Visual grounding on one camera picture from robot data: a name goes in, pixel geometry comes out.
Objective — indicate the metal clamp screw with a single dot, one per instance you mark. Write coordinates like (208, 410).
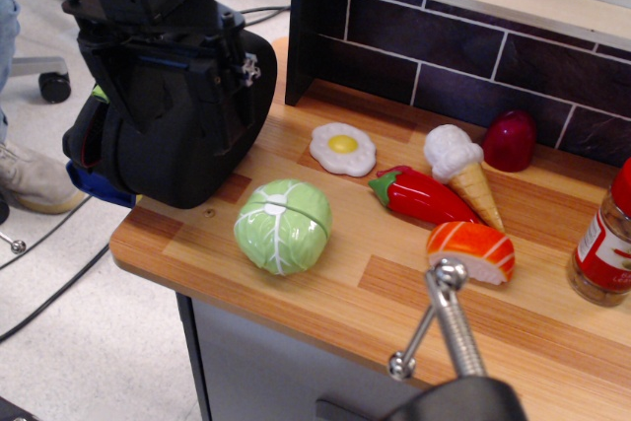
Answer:
(444, 280)

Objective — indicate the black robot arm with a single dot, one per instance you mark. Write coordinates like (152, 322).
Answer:
(136, 50)

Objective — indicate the red toy chili pepper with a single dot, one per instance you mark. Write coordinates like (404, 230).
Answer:
(408, 192)

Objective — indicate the red label spice jar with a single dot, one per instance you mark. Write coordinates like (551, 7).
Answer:
(599, 267)

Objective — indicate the toy fried egg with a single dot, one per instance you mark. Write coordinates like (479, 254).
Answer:
(343, 149)

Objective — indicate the green toy cabbage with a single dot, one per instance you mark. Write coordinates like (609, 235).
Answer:
(284, 226)

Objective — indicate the beige shoe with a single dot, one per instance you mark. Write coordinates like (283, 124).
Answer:
(37, 182)

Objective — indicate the blue jeans leg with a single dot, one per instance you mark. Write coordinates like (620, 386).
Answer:
(10, 28)

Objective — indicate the dark red toy fruit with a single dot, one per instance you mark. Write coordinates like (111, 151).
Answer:
(509, 142)

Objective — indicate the toy salmon sushi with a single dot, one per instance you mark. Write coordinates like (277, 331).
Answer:
(488, 254)

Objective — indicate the grey cabinet under counter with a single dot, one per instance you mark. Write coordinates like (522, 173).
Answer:
(243, 370)

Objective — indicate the toy ice cream cone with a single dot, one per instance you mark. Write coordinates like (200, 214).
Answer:
(457, 162)

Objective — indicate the blue cloth under bag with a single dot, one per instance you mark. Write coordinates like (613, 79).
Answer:
(99, 187)

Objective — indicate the wooden backsplash shelf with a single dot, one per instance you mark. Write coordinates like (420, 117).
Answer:
(468, 65)

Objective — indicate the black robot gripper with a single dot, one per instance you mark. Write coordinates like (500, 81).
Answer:
(236, 104)

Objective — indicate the black clamp body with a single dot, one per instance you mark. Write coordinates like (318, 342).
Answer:
(468, 398)

